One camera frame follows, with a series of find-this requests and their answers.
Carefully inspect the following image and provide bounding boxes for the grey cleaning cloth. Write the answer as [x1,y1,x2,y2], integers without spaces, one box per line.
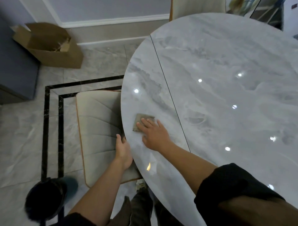
[133,113,155,133]

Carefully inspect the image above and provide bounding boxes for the cream orange chair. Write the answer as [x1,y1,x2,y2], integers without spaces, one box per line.
[75,89,142,188]
[169,0,226,21]

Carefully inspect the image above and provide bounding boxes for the person's left forearm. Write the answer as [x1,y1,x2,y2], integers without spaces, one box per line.
[69,160,126,226]

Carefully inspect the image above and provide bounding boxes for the grey marble dining table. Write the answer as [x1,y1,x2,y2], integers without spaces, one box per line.
[120,13,298,226]

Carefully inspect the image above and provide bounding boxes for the teal trash bin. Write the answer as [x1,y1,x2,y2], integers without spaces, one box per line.
[24,176,79,222]

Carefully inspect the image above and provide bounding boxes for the person's grey trousers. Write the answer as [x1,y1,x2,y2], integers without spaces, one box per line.
[129,186,184,226]

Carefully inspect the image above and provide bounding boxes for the person's left hand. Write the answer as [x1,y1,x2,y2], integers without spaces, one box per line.
[115,134,133,170]

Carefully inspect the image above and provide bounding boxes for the person's black shirt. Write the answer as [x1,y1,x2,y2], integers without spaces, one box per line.
[50,163,286,226]

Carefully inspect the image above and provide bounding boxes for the person's right hand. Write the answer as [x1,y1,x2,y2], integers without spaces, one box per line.
[136,118,174,153]

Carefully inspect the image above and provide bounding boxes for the person's right forearm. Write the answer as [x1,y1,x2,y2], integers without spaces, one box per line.
[163,142,218,195]

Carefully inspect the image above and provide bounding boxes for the person's brown vest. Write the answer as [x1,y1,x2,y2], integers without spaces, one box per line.
[109,195,298,226]

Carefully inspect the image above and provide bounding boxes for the open brown cardboard box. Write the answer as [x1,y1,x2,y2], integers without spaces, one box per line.
[10,22,84,69]

